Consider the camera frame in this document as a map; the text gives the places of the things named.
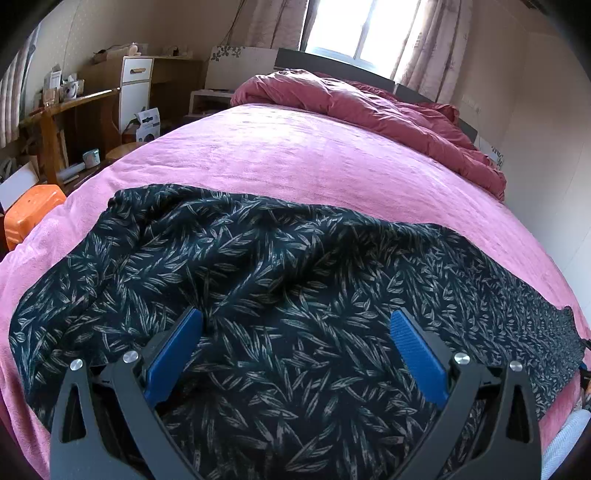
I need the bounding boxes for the black leaf-print pants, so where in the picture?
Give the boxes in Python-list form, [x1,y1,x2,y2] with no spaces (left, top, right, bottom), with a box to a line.
[9,185,584,479]

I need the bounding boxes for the orange plastic stool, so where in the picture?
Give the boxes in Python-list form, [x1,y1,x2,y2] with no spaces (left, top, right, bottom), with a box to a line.
[4,184,66,251]

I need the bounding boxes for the round wooden stool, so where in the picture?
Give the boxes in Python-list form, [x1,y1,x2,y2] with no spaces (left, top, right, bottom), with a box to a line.
[105,142,144,163]

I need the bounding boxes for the wooden desk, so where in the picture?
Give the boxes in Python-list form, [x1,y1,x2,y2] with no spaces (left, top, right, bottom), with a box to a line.
[19,87,122,186]

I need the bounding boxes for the pink plush bed blanket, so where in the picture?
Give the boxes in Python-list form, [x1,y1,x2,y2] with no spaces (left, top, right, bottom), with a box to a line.
[1,105,589,478]

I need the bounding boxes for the white black product box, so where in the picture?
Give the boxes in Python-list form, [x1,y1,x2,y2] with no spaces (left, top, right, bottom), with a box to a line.
[135,108,160,143]

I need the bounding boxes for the dark red quilted duvet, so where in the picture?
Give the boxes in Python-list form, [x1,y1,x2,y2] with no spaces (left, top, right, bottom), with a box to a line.
[230,69,507,201]

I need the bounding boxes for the white drawer cabinet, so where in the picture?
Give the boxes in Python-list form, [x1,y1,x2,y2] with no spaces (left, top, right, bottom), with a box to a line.
[118,56,153,133]

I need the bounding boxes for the white floral cardboard box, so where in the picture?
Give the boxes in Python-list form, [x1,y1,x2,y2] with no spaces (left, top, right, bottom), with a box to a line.
[204,45,279,91]

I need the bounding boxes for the beige patterned curtain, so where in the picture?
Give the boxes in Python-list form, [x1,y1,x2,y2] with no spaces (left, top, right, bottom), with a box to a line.
[392,0,473,104]

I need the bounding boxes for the dark bed headboard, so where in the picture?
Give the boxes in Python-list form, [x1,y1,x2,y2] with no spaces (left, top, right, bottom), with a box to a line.
[274,47,479,144]

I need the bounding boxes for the bright window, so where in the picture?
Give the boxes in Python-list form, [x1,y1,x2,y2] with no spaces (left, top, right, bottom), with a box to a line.
[304,0,426,79]

